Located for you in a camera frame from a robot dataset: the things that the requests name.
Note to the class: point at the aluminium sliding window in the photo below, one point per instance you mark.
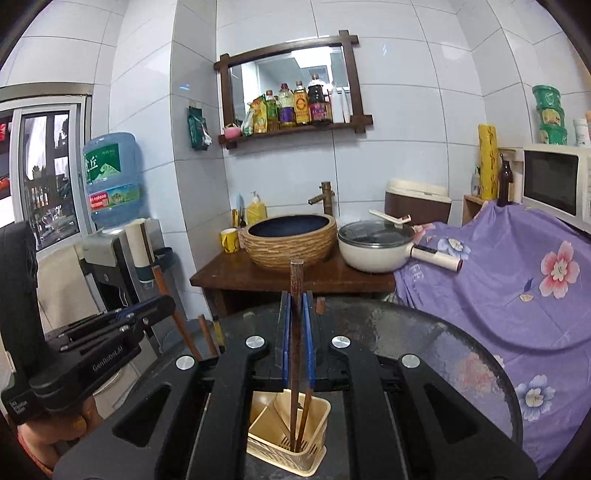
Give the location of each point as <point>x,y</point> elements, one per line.
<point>46,175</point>

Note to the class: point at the white microwave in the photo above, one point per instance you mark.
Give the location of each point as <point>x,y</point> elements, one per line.
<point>551,184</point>

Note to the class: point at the white squeeze bottle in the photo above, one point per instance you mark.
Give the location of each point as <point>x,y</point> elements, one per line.
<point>340,104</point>

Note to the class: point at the small clear bottle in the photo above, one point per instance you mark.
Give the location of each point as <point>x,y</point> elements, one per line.
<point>476,182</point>

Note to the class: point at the white paper cup tube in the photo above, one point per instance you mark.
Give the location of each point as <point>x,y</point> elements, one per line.
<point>138,244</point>

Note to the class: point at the blue water jug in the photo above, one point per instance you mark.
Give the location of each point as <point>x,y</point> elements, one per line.
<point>111,180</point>

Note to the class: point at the wooden box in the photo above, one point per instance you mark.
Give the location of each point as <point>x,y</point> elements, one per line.
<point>475,210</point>

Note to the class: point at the orange labelled bottle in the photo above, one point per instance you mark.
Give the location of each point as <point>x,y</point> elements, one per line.
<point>301,108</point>

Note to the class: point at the grey water dispenser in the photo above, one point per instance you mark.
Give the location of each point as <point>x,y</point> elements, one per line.
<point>101,258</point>

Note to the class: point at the yellow cup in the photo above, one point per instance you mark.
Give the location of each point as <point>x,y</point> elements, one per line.
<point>229,241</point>

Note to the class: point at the pink bowl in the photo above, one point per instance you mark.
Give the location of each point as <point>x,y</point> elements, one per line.
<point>232,132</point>

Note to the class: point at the purple floral cloth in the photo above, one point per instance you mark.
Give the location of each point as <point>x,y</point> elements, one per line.
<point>508,300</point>

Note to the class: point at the purple labelled bottle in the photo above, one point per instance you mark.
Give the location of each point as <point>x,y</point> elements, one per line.
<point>286,110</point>

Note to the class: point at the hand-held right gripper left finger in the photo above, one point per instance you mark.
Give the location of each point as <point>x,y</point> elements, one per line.
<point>285,341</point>

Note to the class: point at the yellow soap pump bottle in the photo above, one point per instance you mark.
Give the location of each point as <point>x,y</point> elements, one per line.
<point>256,212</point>

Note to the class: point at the person's left hand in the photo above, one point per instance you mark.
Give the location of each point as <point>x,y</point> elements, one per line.
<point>51,438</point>

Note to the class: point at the bronze faucet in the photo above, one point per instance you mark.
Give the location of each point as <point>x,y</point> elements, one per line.
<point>323,196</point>

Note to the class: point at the brown white rice cooker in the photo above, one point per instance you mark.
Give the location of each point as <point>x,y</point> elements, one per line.
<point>415,198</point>

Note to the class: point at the woven pattern sink basin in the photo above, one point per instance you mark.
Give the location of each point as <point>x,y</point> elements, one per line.
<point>288,247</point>

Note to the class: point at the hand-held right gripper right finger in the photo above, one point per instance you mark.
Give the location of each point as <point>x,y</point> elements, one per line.
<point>308,341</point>

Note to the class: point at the white pan with lid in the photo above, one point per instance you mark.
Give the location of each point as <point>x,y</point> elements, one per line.
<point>369,254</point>

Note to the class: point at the green hanging packet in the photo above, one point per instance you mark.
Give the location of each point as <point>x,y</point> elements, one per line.
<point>198,129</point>

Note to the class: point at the wooden framed mirror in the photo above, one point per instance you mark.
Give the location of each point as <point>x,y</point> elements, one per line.
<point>286,69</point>

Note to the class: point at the yellow food packet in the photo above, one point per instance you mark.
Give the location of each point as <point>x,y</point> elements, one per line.
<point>256,117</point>

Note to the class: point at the white lint roller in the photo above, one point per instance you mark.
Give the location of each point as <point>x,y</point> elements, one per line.
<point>445,262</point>

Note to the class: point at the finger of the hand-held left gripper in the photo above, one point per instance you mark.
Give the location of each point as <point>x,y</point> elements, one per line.
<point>154,311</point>
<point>104,318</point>

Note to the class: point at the yellow wrap roll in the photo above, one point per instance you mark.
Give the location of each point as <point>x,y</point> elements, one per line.
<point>488,161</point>

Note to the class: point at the dark soy sauce bottle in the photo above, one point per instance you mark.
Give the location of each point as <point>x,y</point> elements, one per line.
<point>318,104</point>

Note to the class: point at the round glass table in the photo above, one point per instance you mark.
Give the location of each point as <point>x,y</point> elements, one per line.
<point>415,341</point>

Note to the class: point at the brown glass bottle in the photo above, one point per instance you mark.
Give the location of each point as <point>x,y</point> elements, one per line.
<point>505,184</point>

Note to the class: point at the cream perforated utensil holder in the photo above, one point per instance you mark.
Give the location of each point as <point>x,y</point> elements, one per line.
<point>263,431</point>

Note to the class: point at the white rice scoop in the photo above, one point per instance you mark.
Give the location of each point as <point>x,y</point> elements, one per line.
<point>388,218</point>

